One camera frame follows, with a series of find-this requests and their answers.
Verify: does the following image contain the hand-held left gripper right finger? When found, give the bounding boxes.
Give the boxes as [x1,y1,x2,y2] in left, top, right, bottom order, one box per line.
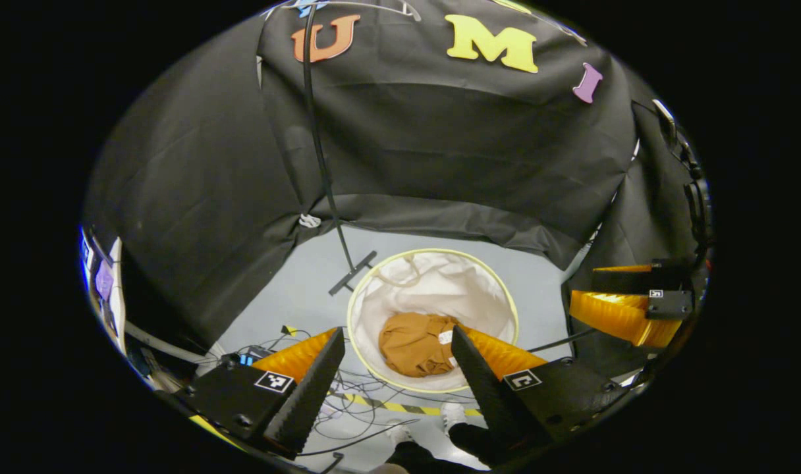
[450,325,632,461]

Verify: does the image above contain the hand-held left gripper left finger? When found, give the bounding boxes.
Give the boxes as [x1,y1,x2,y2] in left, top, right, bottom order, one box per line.
[173,327,346,461]

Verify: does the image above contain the brown jacket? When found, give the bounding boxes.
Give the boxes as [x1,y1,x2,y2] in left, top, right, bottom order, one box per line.
[379,312,464,378]

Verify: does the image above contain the white laundry hamper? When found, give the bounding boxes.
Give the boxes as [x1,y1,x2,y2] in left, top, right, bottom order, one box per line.
[346,248,520,394]

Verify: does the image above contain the person's right leg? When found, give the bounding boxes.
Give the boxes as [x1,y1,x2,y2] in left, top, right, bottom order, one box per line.
[448,423,507,469]

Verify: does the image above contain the person's leg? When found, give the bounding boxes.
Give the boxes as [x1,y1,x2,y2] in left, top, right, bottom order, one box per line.
[448,423,507,469]
[386,440,487,474]

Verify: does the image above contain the black device blue light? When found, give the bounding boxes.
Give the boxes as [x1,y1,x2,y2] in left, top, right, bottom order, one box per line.
[219,346,274,369]

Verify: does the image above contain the yellow black floor tape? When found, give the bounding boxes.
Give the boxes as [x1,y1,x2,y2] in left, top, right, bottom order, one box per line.
[335,392,483,419]

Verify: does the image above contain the person's left leg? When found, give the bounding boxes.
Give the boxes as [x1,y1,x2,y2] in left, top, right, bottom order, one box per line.
[386,440,487,474]

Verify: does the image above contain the purple object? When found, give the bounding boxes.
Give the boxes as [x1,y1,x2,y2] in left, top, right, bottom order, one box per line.
[96,260,115,301]

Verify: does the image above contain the black garment rack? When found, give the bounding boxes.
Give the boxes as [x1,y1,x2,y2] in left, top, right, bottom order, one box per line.
[300,0,379,296]

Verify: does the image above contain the black backdrop cloth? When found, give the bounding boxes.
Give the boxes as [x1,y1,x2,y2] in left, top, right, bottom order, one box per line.
[81,0,711,379]

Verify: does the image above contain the computer monitor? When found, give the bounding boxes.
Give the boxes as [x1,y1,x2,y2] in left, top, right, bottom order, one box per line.
[79,227,126,353]

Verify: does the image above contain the tangle of black cables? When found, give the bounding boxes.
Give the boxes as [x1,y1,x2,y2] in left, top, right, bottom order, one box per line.
[239,326,490,471]

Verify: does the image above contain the grey hose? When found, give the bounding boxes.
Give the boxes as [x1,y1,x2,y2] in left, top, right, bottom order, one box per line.
[124,321,211,365]

